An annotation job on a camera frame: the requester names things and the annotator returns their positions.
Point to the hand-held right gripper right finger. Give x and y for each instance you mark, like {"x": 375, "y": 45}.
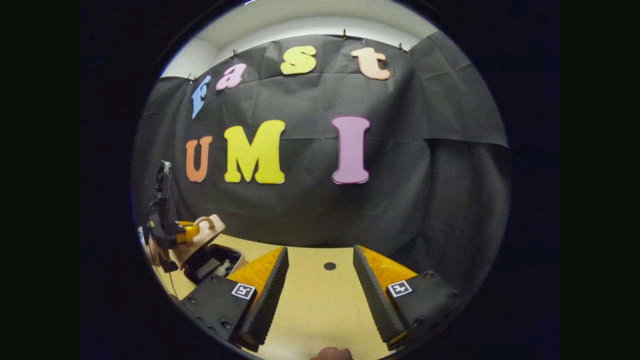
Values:
{"x": 375, "y": 300}

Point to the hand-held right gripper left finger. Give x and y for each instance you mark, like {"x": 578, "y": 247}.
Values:
{"x": 270, "y": 300}

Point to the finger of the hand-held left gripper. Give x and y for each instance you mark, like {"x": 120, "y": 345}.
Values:
{"x": 191, "y": 233}

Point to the small beige suitcase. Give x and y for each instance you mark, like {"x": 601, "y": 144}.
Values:
{"x": 210, "y": 231}

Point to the white cone-shaped bottle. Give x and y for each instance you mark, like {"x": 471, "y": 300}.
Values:
{"x": 222, "y": 267}

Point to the black backdrop cloth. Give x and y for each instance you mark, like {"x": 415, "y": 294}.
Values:
{"x": 310, "y": 215}

